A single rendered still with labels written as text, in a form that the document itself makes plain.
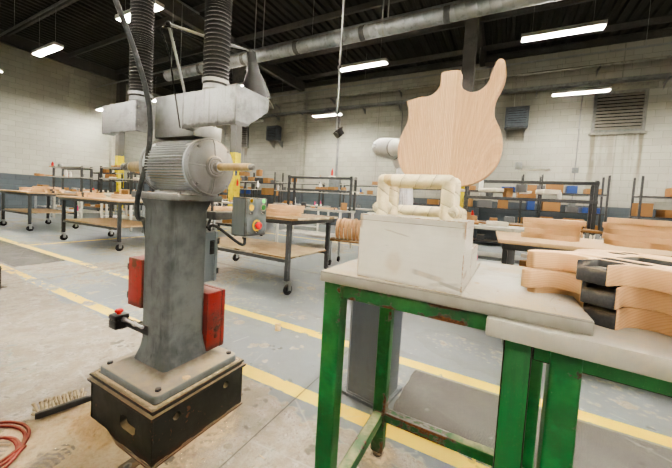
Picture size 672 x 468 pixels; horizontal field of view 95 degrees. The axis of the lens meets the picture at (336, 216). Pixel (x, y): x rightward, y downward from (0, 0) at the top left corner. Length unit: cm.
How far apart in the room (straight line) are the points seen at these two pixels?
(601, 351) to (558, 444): 23
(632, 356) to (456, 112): 80
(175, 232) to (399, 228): 109
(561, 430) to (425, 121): 92
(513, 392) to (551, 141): 1156
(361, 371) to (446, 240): 132
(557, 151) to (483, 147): 1107
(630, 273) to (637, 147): 1171
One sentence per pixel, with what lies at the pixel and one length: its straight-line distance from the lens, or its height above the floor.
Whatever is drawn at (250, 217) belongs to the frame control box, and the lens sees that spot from 165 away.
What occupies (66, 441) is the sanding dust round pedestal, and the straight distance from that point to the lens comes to 206.
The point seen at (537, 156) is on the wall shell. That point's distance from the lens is 1213.
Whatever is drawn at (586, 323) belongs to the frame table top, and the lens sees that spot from 80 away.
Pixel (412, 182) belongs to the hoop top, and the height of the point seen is 119.
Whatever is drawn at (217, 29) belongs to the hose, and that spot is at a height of 177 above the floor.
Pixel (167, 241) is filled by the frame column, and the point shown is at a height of 90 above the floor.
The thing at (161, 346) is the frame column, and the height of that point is 41.
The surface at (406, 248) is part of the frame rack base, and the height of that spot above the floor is 102.
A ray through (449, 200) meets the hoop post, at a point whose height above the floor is 115.
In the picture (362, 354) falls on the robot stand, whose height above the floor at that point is 27.
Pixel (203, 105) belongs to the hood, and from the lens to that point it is 136.
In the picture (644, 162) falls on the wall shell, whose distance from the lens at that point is 1256.
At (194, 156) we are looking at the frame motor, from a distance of 145.
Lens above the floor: 113
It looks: 3 degrees down
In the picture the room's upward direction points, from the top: 3 degrees clockwise
